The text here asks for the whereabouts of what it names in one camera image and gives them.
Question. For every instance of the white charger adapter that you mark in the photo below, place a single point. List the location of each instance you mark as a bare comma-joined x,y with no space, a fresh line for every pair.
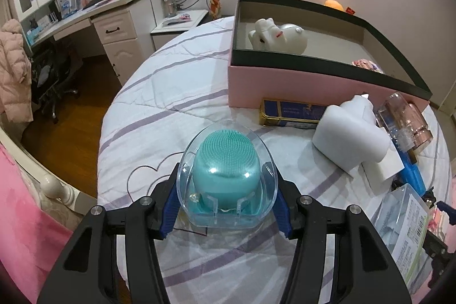
345,140

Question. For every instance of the white bed frame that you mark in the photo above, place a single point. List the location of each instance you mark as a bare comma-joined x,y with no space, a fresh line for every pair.
46,183

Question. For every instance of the pink box with black rim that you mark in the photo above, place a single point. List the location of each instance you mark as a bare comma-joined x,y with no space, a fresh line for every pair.
285,86

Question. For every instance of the blue and gold box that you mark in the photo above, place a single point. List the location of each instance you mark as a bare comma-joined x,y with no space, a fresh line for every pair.
285,111

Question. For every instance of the orange octopus plush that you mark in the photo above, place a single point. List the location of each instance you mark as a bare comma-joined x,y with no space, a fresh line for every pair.
335,6

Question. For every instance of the clear plastic box with label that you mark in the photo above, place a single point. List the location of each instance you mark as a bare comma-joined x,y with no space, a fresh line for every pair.
402,236

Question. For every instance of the pink white packet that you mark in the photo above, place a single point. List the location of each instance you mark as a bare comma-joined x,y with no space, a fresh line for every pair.
177,20

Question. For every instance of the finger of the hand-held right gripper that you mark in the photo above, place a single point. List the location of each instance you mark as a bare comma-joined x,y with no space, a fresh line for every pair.
445,208
438,254

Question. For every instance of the pink white block toy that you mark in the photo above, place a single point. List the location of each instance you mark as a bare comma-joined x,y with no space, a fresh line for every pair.
365,64

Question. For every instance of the purple paper sheet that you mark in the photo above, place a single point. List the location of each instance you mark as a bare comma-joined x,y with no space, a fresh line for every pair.
99,3

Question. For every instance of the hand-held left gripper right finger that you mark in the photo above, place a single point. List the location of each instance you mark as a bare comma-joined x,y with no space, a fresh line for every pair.
285,215

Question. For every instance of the blue narrow box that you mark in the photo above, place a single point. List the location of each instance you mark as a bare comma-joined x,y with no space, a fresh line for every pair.
413,175

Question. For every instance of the blue white boxes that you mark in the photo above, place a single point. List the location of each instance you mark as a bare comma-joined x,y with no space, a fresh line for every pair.
68,4

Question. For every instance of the white ceramic animal figure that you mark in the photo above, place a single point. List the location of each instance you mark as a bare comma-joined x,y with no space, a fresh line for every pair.
285,40

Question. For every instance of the black office chair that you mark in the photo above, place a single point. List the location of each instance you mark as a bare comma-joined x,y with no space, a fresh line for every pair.
50,72

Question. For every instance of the pink puffer jacket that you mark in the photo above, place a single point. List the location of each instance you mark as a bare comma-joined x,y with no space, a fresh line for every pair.
12,72

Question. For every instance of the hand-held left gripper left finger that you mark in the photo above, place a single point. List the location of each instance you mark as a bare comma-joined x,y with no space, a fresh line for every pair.
171,208

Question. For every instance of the pink bed cloth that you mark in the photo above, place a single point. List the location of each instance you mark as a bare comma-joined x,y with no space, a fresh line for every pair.
25,225

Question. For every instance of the clear plastic bottle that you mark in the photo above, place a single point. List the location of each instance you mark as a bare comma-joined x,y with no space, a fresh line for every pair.
406,118

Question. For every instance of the white desk with drawers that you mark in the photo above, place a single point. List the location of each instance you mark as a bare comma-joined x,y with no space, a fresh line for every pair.
117,29

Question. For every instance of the orange snack bag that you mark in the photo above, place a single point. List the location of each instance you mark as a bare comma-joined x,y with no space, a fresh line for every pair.
216,5

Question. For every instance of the white nightstand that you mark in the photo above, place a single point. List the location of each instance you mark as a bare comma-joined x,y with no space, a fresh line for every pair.
178,26

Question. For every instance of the teal facial brush clear case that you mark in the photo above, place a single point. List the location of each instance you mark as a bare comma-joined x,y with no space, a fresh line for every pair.
221,161

